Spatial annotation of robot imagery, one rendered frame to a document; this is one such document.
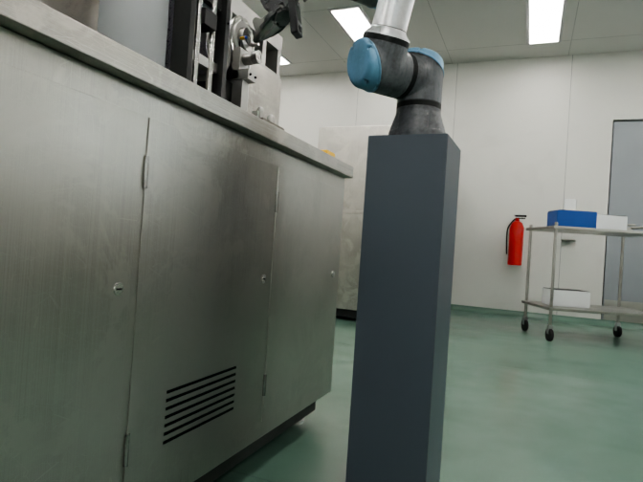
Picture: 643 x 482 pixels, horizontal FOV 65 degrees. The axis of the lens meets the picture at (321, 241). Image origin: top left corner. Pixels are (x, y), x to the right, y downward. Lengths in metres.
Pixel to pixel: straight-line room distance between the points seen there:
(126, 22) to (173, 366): 0.93
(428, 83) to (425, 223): 0.36
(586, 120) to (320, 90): 3.07
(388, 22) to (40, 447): 1.09
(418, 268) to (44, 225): 0.81
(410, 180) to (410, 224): 0.11
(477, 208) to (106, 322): 5.30
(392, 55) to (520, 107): 4.87
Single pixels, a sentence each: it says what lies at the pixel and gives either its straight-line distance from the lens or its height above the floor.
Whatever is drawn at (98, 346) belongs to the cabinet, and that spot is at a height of 0.43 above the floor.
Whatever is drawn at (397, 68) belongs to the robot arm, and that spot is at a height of 1.05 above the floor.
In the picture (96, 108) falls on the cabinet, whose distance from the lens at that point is 0.87.
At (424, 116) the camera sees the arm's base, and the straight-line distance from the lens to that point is 1.33.
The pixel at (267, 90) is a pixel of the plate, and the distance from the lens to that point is 2.57.
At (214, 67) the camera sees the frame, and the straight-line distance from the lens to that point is 1.40.
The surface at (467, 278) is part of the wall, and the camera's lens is 5.92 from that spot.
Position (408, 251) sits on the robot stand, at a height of 0.61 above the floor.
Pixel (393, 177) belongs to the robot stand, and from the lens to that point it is 1.28.
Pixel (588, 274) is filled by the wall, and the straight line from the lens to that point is 5.91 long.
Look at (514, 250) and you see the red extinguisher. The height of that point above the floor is 0.71.
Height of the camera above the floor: 0.61
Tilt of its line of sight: 1 degrees up
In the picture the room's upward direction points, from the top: 4 degrees clockwise
